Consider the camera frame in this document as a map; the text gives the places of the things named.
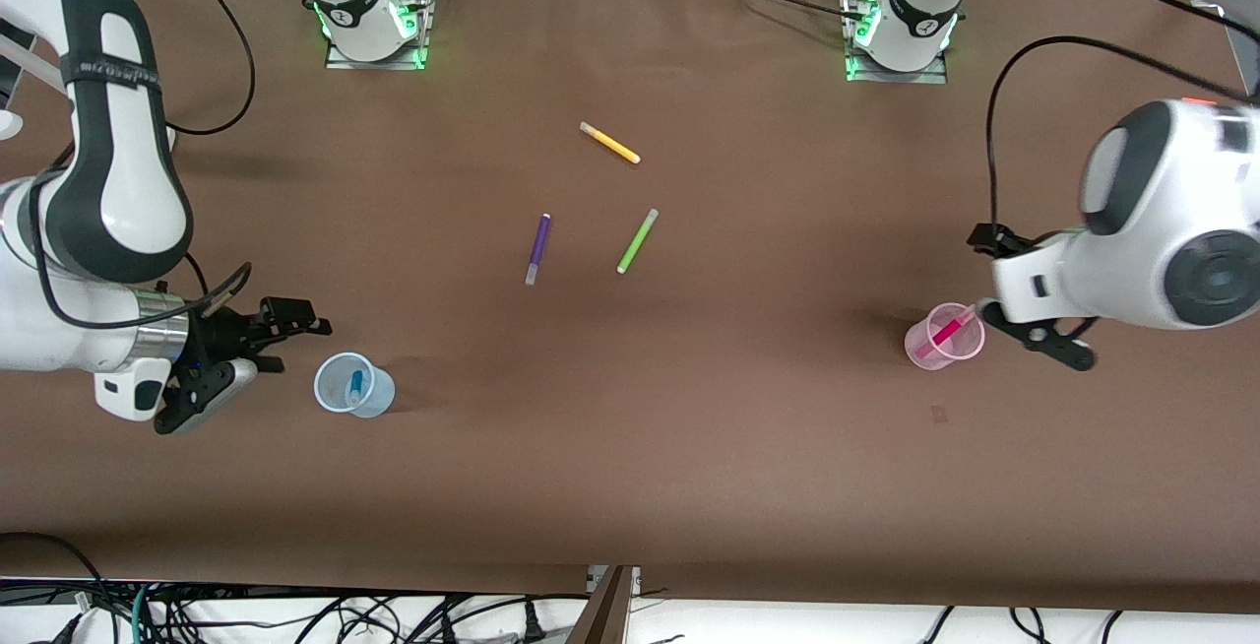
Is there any pink marker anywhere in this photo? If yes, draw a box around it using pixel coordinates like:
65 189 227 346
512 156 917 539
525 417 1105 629
914 305 977 360

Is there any pink mesh cup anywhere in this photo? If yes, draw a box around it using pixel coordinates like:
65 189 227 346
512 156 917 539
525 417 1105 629
905 302 987 372

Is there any blue mesh cup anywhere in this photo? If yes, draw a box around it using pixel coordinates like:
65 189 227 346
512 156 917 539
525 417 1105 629
313 352 397 419

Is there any purple marker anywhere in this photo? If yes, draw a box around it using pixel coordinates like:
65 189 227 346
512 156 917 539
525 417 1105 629
525 214 552 287

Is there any green marker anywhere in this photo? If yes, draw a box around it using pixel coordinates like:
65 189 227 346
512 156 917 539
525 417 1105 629
616 208 661 276

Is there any yellow marker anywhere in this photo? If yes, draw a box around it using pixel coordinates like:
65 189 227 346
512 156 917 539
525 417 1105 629
579 121 642 165

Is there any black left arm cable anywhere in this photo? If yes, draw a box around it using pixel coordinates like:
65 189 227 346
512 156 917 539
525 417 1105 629
970 0 1260 231

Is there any black looped floor cable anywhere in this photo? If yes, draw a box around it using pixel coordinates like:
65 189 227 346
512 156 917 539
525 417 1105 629
0 531 111 615

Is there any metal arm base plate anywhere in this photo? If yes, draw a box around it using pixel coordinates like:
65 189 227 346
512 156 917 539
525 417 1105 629
843 0 950 86
324 0 435 72

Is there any black power plug cable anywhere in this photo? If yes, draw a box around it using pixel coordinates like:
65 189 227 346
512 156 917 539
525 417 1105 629
394 593 592 644

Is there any brown table support post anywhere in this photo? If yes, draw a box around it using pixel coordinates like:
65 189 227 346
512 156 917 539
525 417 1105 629
565 565 637 644

